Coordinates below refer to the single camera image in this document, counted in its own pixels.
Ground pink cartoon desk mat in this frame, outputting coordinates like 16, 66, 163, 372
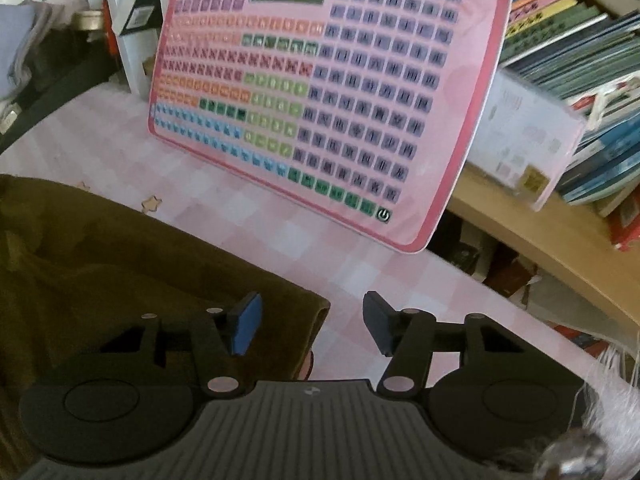
0, 80, 640, 401

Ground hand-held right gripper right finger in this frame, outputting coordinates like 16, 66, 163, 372
362, 290, 526, 401

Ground clear white card box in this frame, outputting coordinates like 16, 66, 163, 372
465, 67, 586, 211

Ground purple cloth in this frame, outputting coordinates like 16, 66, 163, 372
0, 2, 76, 101

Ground black flat case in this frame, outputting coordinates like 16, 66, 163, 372
0, 30, 123, 156

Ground white frame wooden bookshelf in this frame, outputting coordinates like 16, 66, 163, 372
50, 0, 640, 331

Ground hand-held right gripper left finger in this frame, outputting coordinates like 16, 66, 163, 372
97, 291, 263, 401

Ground clear round bead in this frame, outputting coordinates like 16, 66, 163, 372
535, 430, 608, 480

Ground pink learning tablet toy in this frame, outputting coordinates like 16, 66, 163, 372
146, 0, 516, 255

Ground brown corduroy pants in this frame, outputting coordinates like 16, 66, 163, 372
0, 174, 331, 480

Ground white fluffy trim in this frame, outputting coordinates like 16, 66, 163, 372
575, 330, 640, 461

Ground row of assorted books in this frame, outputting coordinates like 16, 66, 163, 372
500, 0, 640, 251

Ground brass bowl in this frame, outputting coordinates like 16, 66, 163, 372
72, 10, 107, 32

